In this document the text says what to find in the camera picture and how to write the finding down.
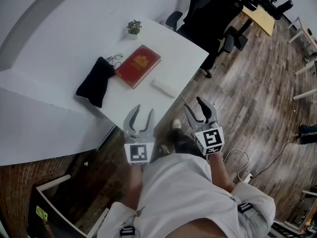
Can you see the white-legged desk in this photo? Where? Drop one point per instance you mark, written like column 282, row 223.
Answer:
column 301, row 26

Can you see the person's dark trouser legs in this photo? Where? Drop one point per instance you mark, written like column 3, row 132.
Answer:
column 184, row 144

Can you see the white rectangular case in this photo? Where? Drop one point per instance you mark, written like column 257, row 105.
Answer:
column 163, row 87

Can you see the yellow desk with black base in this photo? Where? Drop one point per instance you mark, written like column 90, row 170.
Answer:
column 260, row 18

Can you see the green sticky pad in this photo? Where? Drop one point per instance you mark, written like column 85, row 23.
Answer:
column 41, row 212

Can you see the black cloth pouch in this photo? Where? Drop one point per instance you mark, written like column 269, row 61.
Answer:
column 95, row 83

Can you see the person's right white shoe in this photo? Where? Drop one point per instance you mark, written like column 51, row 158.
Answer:
column 176, row 123

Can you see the person's left white shoe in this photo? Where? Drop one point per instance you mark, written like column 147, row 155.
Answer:
column 164, row 149

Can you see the white table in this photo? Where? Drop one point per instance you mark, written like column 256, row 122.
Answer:
column 173, row 58

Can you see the red hardcover book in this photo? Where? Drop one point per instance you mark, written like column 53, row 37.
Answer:
column 137, row 66

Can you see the person's white shoe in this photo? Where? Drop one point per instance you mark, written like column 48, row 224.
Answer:
column 176, row 123
column 164, row 149

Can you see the person's left forearm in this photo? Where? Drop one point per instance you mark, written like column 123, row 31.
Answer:
column 135, row 185

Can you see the person's right forearm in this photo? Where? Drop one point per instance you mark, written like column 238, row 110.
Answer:
column 220, row 172

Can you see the person's white shirt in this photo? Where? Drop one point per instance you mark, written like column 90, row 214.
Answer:
column 178, row 195

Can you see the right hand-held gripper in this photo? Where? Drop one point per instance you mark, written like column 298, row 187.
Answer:
column 209, row 140

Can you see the white power strip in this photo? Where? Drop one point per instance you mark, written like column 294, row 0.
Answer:
column 247, row 177

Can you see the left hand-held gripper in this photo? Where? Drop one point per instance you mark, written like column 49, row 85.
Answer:
column 138, row 152

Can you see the black mesh office chair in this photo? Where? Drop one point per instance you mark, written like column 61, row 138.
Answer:
column 208, row 14

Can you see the small potted plant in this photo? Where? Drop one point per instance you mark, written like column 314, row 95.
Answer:
column 133, row 26

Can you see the crumpled white paper scrap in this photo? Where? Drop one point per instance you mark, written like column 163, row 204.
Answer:
column 86, row 164

